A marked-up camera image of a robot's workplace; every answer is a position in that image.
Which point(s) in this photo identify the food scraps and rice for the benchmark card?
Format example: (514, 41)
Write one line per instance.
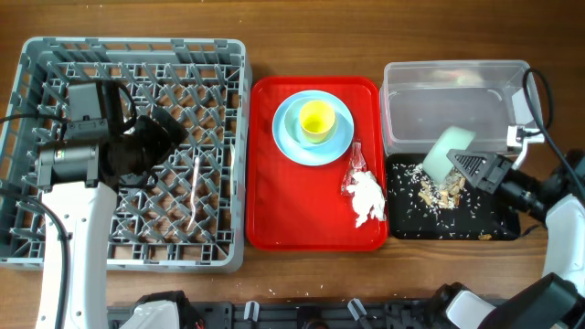
(439, 194)

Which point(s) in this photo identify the yellow plastic cup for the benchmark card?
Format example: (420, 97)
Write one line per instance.
(317, 120)

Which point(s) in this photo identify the red plastic tray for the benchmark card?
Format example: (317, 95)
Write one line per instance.
(293, 206)

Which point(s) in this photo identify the white plastic spoon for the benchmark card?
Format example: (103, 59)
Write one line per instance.
(232, 184)

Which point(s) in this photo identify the light blue plate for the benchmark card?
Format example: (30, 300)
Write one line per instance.
(321, 154)

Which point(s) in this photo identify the white plastic fork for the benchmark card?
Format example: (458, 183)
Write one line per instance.
(193, 194)

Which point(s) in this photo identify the white tissue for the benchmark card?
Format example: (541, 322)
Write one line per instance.
(368, 200)

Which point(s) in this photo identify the grey dishwasher rack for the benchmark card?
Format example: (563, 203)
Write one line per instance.
(204, 83)

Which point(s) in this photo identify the clear plastic bin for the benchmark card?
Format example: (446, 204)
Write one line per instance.
(419, 100)

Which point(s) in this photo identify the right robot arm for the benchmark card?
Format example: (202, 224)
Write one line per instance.
(558, 297)

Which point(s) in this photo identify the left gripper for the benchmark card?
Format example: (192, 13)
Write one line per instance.
(164, 143)

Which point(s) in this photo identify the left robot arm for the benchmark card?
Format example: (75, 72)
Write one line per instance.
(78, 212)

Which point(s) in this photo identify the red snack wrapper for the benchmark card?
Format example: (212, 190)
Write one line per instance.
(357, 163)

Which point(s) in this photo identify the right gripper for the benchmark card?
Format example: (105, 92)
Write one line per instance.
(493, 177)

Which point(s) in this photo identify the green bowl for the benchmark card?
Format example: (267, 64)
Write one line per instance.
(436, 165)

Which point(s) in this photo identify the black plastic tray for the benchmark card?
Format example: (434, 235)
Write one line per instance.
(507, 219)

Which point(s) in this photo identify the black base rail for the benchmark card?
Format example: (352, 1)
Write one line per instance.
(393, 314)

